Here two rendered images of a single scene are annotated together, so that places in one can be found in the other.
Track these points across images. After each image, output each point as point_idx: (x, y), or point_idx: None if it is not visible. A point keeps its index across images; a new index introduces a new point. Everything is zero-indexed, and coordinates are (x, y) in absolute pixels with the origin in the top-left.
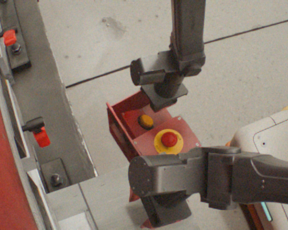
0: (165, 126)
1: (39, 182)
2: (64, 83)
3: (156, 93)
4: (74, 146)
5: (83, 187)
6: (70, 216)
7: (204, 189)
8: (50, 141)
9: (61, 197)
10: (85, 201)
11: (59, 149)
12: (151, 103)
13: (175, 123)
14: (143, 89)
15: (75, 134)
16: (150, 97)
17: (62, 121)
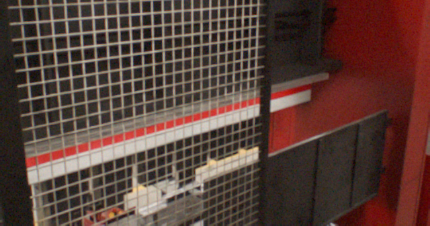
0: (107, 216)
1: (160, 201)
2: None
3: (98, 203)
4: (132, 218)
5: (158, 185)
6: (171, 185)
7: None
8: (132, 224)
9: (164, 188)
10: (163, 183)
11: (136, 221)
12: (104, 204)
13: (105, 214)
14: (97, 206)
15: (126, 218)
16: (101, 203)
17: (120, 224)
